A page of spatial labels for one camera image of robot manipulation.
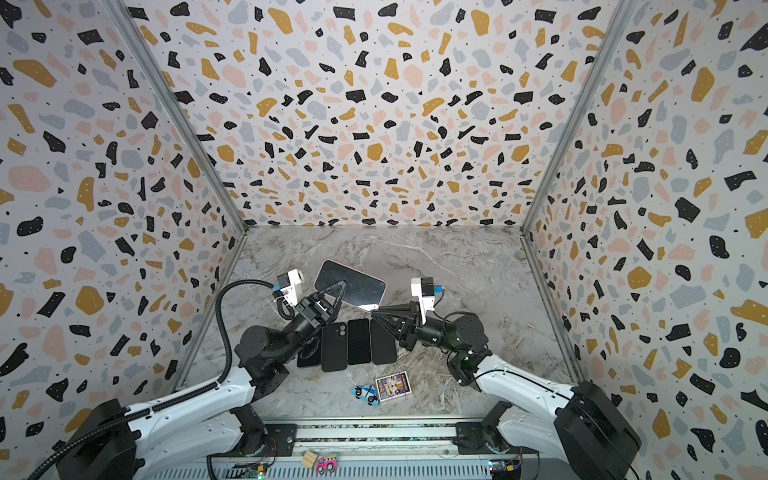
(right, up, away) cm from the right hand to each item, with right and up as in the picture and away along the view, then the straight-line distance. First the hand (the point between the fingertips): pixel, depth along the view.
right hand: (372, 316), depth 61 cm
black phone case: (0, -15, +30) cm, 33 cm away
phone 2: (-7, -16, +30) cm, 34 cm away
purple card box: (+4, -23, +21) cm, 31 cm away
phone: (-2, +5, +2) cm, 6 cm away
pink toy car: (-11, -35, +8) cm, 38 cm away
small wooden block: (-16, -36, +10) cm, 40 cm away
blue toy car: (-3, -25, +19) cm, 31 cm away
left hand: (-5, +6, -1) cm, 8 cm away
